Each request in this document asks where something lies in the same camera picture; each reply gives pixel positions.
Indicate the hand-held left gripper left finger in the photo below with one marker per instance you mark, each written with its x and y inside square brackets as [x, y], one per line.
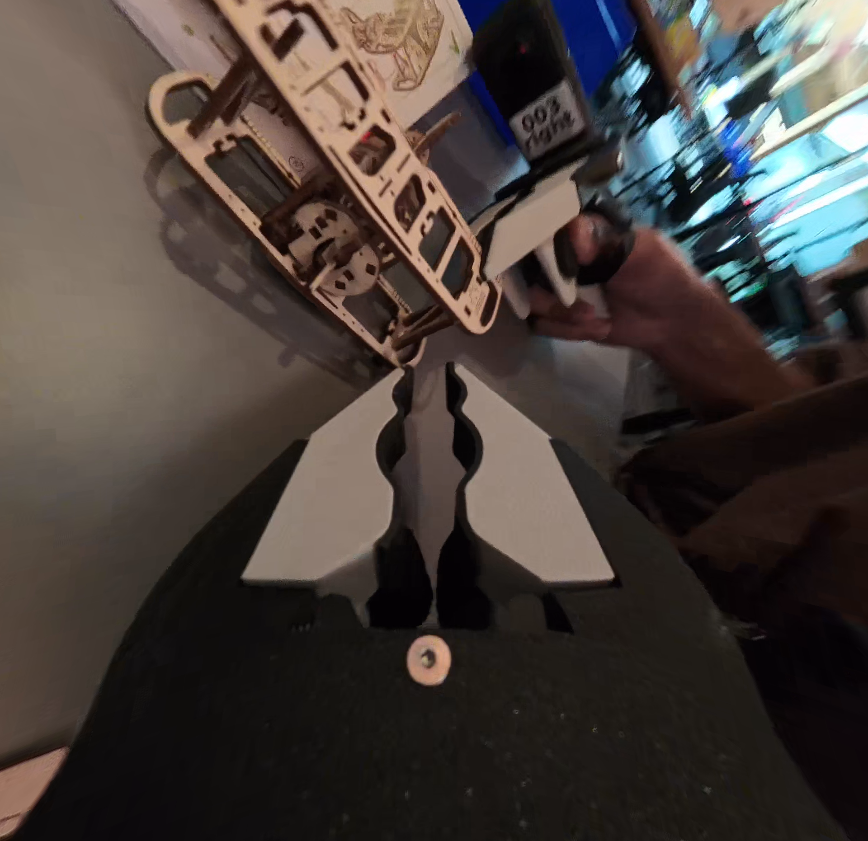
[319, 515]

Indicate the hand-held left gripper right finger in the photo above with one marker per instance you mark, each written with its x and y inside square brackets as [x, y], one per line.
[536, 515]

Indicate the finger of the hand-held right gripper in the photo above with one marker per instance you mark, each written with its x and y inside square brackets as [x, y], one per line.
[498, 214]
[536, 231]

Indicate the wooden slotted wing piece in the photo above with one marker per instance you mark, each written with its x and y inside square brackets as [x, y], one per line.
[478, 312]

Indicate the person's right forearm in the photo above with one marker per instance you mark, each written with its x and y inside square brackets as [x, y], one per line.
[719, 339]

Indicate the grey desk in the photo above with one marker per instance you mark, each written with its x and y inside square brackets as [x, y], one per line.
[102, 312]

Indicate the person's right hand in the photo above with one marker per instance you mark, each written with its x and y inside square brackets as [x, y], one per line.
[630, 299]

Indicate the blue plastic bin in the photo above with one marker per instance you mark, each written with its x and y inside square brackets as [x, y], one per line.
[597, 21]

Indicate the instruction booklet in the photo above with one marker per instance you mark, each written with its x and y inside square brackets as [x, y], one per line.
[420, 34]

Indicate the person's brown clothing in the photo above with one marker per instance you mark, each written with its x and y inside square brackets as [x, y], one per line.
[780, 515]

